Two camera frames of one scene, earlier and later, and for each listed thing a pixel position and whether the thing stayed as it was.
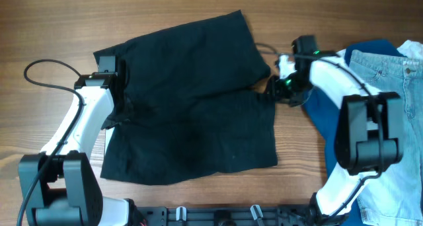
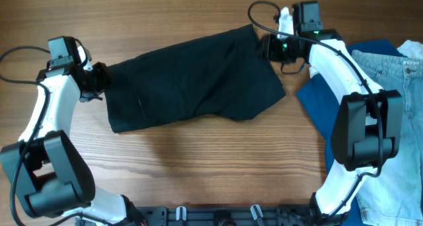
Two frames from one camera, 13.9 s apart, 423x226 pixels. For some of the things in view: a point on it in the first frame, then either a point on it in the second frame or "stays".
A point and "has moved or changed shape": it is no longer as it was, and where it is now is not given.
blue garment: (326, 115) stays
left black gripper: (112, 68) → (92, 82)
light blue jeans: (395, 197) stays
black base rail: (245, 216) stays
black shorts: (188, 104) has moved or changed shape
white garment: (412, 49) stays
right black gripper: (275, 90) → (268, 48)
